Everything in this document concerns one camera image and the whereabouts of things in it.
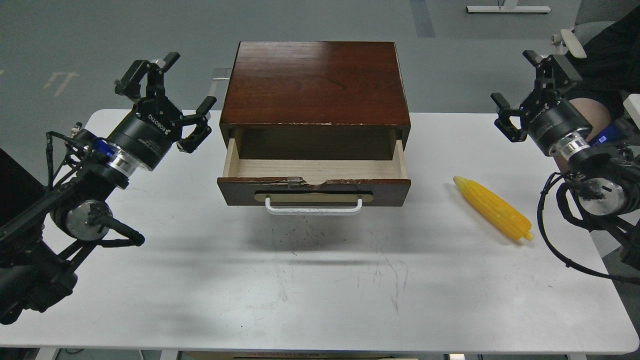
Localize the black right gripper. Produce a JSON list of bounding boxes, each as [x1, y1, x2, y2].
[[490, 50, 593, 158]]

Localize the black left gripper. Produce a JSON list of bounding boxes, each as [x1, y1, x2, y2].
[[106, 52, 217, 171]]

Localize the yellow plastic corn cob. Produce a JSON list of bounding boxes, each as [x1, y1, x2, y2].
[[452, 175, 534, 241]]

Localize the wooden drawer with white handle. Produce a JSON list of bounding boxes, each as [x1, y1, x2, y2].
[[217, 128, 412, 209]]

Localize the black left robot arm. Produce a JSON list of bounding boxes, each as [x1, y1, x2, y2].
[[0, 52, 217, 325]]

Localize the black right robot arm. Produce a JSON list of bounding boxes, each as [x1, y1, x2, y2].
[[491, 50, 639, 269]]

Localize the dark wooden drawer cabinet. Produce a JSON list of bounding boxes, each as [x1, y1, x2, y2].
[[219, 41, 411, 144]]

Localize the seated person in black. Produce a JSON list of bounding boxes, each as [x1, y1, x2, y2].
[[566, 7, 640, 144]]

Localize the grey office chair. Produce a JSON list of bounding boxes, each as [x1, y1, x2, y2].
[[550, 0, 640, 59]]

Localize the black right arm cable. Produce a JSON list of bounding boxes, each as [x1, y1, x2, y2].
[[537, 171, 640, 286]]

